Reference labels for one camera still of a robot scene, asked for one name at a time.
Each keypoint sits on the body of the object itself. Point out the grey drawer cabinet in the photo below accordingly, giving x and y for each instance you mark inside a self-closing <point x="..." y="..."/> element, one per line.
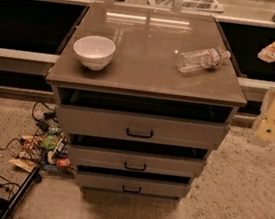
<point x="142" y="78"/>

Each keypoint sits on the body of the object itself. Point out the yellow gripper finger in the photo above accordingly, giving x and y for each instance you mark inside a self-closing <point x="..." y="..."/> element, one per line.
<point x="263" y="132"/>

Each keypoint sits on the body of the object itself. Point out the white wire basket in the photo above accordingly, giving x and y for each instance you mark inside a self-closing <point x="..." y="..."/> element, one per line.
<point x="192" y="5"/>

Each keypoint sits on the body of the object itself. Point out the clear plastic water bottle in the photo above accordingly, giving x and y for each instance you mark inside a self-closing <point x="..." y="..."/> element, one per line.
<point x="209" y="58"/>

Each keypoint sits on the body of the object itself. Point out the grey drawer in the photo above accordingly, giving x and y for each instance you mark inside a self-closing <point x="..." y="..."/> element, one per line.
<point x="130" y="185"/>
<point x="134" y="161"/>
<point x="140" y="127"/>

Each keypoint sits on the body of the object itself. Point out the white ceramic bowl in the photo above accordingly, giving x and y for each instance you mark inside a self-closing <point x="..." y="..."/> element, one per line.
<point x="94" y="52"/>

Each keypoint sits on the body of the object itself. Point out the snack bag on shelf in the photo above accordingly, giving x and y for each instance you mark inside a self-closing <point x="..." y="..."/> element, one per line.
<point x="267" y="54"/>

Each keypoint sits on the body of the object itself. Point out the pile of snack packages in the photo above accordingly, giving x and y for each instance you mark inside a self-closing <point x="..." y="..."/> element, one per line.
<point x="47" y="151"/>

